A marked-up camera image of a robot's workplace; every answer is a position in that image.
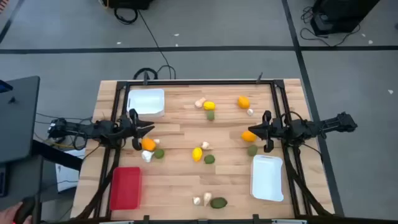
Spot large dark green avocado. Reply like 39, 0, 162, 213
210, 197, 228, 210

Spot black equipment box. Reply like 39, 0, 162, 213
310, 0, 381, 37

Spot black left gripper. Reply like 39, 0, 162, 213
120, 108, 155, 152

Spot white plastic basket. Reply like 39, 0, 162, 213
250, 154, 285, 202
126, 88, 165, 118

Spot yellow cable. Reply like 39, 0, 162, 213
34, 133, 88, 149

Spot coiled black cable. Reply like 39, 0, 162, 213
113, 6, 139, 25

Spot red plastic basket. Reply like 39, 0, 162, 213
109, 166, 143, 211

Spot black metal table frame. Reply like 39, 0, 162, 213
73, 72, 335, 224

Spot large white garlic bulb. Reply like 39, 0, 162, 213
141, 150, 155, 164

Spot dark device with blue screen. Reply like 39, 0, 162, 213
0, 79, 14, 94

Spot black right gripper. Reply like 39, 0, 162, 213
248, 110, 283, 153

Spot thin black cables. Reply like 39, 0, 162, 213
34, 111, 94, 150

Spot black computer mouse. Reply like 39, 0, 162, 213
12, 196, 37, 224

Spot thick black cable loop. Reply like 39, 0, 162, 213
132, 67, 159, 80

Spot white box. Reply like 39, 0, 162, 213
55, 147, 86, 193

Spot orange citrus fruit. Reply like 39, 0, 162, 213
141, 138, 157, 152
241, 130, 257, 143
238, 95, 251, 110

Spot person's hand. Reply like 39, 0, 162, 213
0, 201, 34, 224

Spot black cable bundle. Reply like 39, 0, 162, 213
300, 6, 361, 47

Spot black equipment case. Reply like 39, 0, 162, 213
105, 0, 155, 10

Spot long black floor cable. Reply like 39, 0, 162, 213
137, 9, 177, 80

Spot dark grey desk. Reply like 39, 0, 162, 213
0, 75, 83, 212

